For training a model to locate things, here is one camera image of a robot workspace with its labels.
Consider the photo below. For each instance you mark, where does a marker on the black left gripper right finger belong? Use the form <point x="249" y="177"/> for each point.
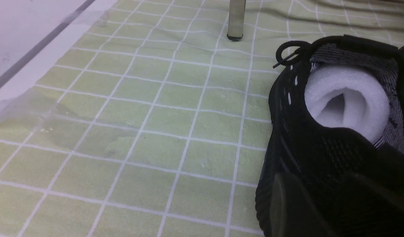
<point x="367" y="209"/>

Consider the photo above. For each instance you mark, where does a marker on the stainless steel shoe rack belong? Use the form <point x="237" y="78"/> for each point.
<point x="236" y="19"/>

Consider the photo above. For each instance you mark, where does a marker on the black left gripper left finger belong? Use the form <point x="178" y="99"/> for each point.
<point x="292" y="212"/>

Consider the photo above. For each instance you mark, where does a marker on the green checkered tablecloth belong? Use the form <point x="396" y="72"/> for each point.
<point x="151" y="123"/>

